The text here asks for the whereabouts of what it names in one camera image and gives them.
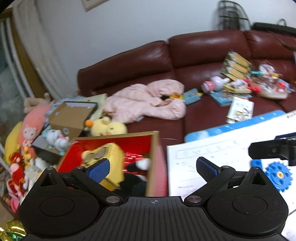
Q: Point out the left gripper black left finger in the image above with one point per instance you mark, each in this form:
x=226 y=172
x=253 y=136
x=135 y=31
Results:
x=90 y=179

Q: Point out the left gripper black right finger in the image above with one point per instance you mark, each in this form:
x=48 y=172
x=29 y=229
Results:
x=217 y=179

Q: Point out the blue three-hole plastic bar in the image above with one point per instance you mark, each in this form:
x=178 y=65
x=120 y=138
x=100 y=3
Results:
x=256 y=164

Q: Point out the yellow toy block with eyes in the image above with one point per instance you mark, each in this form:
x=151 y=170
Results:
x=116 y=157

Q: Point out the blue plastic gear wheel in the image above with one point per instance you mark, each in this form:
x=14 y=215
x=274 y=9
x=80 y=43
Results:
x=280 y=175

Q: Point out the white assembly instruction sheet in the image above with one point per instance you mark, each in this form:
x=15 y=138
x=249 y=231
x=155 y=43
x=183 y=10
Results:
x=251 y=207

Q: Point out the blue board under sheet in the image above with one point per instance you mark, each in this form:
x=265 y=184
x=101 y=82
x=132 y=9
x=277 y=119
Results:
x=211 y=132

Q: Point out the yellow plush duck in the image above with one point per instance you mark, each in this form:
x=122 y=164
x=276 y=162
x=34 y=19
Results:
x=105 y=127

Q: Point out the white teal plush toy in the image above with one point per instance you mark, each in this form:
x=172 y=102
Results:
x=56 y=141

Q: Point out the red open-top box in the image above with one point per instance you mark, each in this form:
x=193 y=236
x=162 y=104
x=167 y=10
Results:
x=144 y=143

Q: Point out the white booklet with letters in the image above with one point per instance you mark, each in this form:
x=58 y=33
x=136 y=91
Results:
x=240 y=110

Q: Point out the brown cardboard box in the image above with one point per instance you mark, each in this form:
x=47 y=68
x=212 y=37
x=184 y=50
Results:
x=69 y=118

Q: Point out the tray of assorted toys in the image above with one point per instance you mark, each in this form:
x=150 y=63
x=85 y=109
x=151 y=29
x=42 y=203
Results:
x=266 y=82

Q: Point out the red plush doll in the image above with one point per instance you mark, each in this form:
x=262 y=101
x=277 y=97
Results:
x=15 y=183

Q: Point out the blue picture book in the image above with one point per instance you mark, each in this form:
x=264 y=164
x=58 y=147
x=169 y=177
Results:
x=224 y=98

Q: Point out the pink plush doll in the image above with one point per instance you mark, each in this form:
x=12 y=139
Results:
x=32 y=126

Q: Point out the pink padded jacket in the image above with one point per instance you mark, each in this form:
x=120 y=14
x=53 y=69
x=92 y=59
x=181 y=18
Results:
x=155 y=100

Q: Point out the teal small box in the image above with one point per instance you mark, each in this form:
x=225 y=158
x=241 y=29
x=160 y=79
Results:
x=192 y=96

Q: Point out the dark red leather sofa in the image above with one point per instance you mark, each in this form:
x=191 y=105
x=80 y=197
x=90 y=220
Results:
x=191 y=59

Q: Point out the stack of yellow books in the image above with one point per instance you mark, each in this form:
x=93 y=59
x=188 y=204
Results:
x=235 y=66

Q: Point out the pink white toy figure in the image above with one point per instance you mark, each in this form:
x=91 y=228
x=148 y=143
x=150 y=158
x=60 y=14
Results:
x=215 y=83

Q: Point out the black electric fan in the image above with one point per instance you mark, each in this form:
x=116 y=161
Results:
x=230 y=15

